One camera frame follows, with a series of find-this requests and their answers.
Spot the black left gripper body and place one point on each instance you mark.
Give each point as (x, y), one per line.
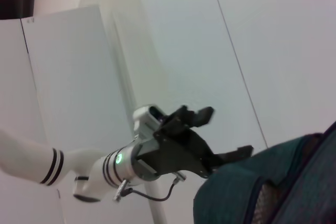
(181, 153)

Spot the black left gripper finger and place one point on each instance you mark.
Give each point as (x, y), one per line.
(233, 154)
(195, 116)

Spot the dark teal insulated lunch bag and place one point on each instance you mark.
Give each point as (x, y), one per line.
(236, 195)

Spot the white and silver left arm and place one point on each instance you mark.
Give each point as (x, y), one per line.
(52, 161)

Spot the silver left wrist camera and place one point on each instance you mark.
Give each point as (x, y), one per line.
(147, 124)

